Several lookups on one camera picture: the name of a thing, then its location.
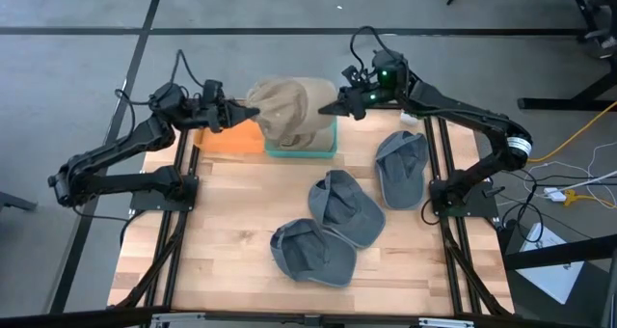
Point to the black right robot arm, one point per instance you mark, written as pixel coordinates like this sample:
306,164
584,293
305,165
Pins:
463,113

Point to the silver metal bracket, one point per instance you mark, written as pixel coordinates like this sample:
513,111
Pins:
446,323
178,319

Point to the black desk frame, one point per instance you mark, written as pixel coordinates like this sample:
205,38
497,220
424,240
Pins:
554,104

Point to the black beam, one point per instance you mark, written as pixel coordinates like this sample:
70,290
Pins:
559,255

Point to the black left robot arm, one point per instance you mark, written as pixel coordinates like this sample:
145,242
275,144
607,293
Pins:
115,147

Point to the gray post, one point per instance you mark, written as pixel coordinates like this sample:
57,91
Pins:
609,299

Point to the white power strip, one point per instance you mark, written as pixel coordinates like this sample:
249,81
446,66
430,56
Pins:
554,194

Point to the black frame crossbar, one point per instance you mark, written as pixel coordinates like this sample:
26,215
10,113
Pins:
72,320

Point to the white box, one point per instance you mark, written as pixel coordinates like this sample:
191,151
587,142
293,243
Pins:
554,280

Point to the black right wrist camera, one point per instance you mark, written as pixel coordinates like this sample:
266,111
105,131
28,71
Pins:
354,77

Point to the gray baseball cap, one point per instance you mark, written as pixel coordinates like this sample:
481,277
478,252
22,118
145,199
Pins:
347,212
402,173
313,255

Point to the black aluminium table frame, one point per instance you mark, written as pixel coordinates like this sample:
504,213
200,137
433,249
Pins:
448,270

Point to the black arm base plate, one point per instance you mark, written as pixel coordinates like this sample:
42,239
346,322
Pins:
484,207
144,203

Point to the black floor foot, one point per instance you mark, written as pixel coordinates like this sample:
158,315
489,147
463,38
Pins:
17,201

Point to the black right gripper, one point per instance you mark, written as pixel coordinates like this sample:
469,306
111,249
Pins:
359,99

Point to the beige baseball cap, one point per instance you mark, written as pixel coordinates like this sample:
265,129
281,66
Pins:
324,137
289,103

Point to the teal plastic tray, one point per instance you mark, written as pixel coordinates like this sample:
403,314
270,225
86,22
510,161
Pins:
299,153

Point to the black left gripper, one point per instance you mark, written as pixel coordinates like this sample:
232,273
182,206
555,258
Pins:
214,116

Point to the orange plastic tray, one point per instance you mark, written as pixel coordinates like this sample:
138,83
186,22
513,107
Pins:
236,142

